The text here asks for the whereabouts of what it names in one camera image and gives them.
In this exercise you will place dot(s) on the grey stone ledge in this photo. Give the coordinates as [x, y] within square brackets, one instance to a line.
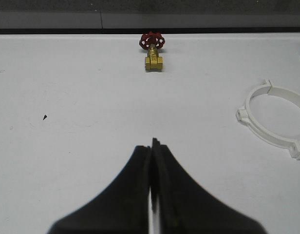
[129, 14]

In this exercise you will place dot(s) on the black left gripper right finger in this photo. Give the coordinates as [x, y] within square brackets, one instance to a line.
[182, 206]

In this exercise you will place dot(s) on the brass valve red handwheel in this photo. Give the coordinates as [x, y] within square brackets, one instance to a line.
[152, 42]

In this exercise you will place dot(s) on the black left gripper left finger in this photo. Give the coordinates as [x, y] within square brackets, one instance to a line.
[122, 208]

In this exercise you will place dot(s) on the white half pipe clamp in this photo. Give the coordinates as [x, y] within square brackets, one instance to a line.
[245, 116]
[284, 93]

